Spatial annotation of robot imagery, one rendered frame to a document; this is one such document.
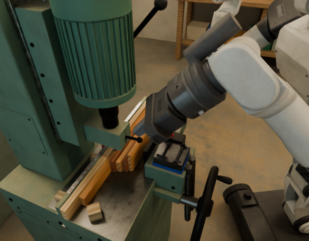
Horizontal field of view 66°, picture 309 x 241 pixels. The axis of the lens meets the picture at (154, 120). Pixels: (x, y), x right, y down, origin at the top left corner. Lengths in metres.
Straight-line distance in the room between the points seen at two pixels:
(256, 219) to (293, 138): 1.27
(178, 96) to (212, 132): 1.97
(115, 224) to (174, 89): 0.47
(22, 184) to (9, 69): 0.49
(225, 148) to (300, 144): 1.83
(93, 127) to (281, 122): 0.54
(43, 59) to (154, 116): 0.35
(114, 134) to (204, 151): 1.52
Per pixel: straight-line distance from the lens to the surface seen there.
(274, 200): 1.82
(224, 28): 0.41
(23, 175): 1.10
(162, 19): 4.21
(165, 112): 0.43
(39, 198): 1.00
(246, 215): 1.67
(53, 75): 0.69
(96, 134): 0.79
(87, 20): 0.53
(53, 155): 0.90
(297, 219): 1.62
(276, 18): 0.98
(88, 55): 0.56
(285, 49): 0.86
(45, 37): 0.64
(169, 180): 0.80
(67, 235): 1.05
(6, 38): 0.69
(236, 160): 2.18
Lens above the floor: 1.57
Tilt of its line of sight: 40 degrees down
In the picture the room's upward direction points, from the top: straight up
